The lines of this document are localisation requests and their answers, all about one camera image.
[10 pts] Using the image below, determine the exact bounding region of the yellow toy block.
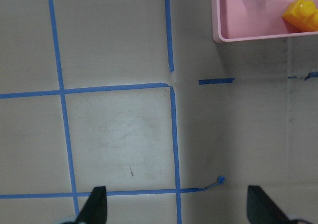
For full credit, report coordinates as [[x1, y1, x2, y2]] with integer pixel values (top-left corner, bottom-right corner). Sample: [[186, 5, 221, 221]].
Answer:
[[282, 0, 318, 32]]

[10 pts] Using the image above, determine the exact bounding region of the pink plastic box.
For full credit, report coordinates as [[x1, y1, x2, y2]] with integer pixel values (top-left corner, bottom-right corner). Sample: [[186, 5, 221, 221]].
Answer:
[[211, 0, 317, 43]]

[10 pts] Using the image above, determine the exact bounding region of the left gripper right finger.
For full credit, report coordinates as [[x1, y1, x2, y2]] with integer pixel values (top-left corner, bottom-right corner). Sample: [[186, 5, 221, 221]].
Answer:
[[247, 185, 295, 224]]

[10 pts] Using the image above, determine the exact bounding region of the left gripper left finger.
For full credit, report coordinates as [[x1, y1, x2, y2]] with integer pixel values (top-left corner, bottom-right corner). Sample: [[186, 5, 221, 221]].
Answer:
[[74, 186, 107, 224]]

